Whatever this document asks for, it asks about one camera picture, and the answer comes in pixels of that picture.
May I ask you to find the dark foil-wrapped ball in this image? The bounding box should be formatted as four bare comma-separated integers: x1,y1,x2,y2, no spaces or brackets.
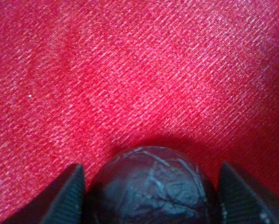
83,146,221,224

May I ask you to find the red tablecloth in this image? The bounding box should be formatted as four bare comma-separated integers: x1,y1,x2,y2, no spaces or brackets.
0,0,279,222

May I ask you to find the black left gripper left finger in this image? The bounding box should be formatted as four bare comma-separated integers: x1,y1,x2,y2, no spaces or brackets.
3,163,85,224

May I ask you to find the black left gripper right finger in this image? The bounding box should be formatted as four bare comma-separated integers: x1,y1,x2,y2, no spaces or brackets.
218,162,279,224

